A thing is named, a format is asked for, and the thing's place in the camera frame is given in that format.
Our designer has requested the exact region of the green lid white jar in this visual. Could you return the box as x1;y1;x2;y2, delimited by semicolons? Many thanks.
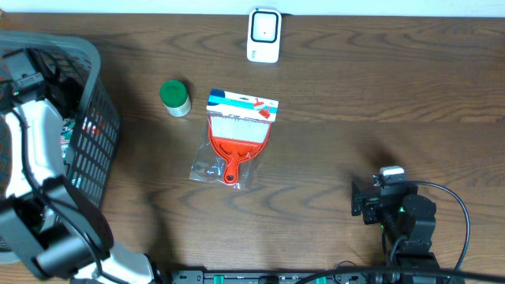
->
159;80;192;117

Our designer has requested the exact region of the white barcode scanner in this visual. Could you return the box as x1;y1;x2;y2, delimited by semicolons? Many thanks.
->
246;8;282;64

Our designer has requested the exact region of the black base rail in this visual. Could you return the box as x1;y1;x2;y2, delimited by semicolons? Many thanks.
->
170;270;466;284

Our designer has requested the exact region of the grey plastic mesh basket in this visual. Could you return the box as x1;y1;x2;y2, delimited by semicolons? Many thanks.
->
1;31;121;208

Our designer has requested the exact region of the green grip gloves package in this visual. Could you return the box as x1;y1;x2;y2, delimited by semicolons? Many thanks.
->
60;118;75;158

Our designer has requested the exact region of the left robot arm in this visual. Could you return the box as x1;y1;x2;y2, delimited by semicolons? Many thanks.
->
1;48;166;283

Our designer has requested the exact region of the orange snack box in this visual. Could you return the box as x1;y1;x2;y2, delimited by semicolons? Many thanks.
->
82;118;106;139

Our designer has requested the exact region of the red dustpan brush package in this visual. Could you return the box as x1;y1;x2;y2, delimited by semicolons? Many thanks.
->
189;88;279;189

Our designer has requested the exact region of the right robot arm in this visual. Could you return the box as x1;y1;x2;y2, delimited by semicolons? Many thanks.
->
351;176;440;269

